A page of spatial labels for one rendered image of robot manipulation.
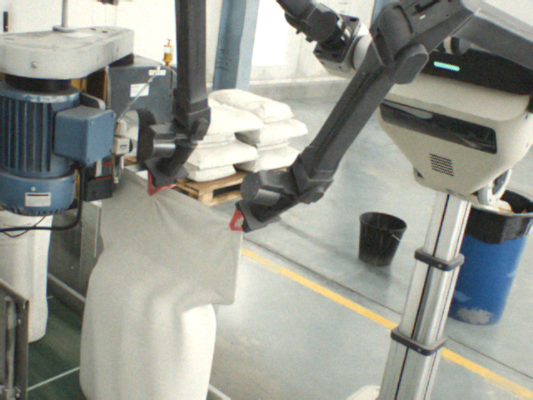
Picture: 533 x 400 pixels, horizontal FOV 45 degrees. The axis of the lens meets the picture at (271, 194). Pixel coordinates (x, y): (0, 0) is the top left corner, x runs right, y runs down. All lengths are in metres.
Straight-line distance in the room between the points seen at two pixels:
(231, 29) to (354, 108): 6.55
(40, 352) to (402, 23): 1.60
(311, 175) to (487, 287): 2.43
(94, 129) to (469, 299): 2.66
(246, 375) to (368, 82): 1.95
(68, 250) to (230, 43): 5.33
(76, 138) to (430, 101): 0.76
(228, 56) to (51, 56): 6.45
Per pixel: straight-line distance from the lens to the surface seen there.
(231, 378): 2.79
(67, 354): 2.20
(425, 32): 0.98
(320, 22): 1.52
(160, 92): 1.70
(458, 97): 1.49
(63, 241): 2.60
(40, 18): 5.51
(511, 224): 3.43
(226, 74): 7.68
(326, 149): 1.17
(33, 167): 1.31
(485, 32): 1.07
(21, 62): 1.25
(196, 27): 1.35
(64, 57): 1.25
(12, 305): 1.82
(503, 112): 1.45
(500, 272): 3.55
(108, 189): 1.67
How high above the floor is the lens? 1.61
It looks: 19 degrees down
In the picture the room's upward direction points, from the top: 9 degrees clockwise
